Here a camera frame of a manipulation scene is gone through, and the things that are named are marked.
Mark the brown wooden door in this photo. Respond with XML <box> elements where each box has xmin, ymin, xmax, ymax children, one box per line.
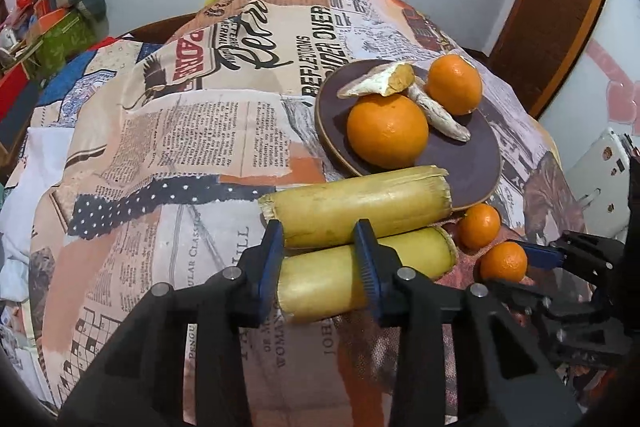
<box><xmin>488</xmin><ymin>0</ymin><xmax>605</xmax><ymax>117</ymax></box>

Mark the newspaper print tablecloth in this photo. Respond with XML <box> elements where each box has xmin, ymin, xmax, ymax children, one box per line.
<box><xmin>29</xmin><ymin>0</ymin><xmax>586</xmax><ymax>426</ymax></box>

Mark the small mandarin front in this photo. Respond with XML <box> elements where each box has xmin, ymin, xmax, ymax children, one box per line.
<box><xmin>480</xmin><ymin>242</ymin><xmax>528</xmax><ymax>283</ymax></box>

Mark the white sliding door with hearts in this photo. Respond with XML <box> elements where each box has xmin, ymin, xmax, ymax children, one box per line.
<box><xmin>537</xmin><ymin>0</ymin><xmax>640</xmax><ymax>228</ymax></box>

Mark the large pomelo peel slice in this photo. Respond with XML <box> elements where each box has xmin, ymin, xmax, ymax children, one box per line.
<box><xmin>337</xmin><ymin>62</ymin><xmax>414</xmax><ymax>98</ymax></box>

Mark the small pomelo peel slice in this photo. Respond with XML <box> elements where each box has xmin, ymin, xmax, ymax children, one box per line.
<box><xmin>407</xmin><ymin>76</ymin><xmax>471</xmax><ymax>143</ymax></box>

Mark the green storage box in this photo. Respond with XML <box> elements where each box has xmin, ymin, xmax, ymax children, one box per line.
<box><xmin>35</xmin><ymin>9</ymin><xmax>98</xmax><ymax>80</ymax></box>

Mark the small mandarin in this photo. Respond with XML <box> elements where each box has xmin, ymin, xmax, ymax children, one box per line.
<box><xmin>480</xmin><ymin>242</ymin><xmax>528</xmax><ymax>283</ymax></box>
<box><xmin>457</xmin><ymin>204</ymin><xmax>501</xmax><ymax>251</ymax></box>

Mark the red box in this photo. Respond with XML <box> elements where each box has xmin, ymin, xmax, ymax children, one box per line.
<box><xmin>0</xmin><ymin>64</ymin><xmax>29</xmax><ymax>119</ymax></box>

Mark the large orange with sticker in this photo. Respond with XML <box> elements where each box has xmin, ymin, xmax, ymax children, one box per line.
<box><xmin>425</xmin><ymin>54</ymin><xmax>483</xmax><ymax>116</ymax></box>

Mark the sugarcane piece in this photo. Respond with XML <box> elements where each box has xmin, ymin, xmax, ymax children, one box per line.
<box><xmin>277</xmin><ymin>225</ymin><xmax>457</xmax><ymax>323</ymax></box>
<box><xmin>258</xmin><ymin>166</ymin><xmax>452</xmax><ymax>249</ymax></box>

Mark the patchwork bed quilt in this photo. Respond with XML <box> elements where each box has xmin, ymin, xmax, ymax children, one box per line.
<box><xmin>1</xmin><ymin>38</ymin><xmax>160</xmax><ymax>409</ymax></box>

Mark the dark purple plate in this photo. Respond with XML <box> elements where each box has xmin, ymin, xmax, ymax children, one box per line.
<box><xmin>314</xmin><ymin>60</ymin><xmax>502</xmax><ymax>211</ymax></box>

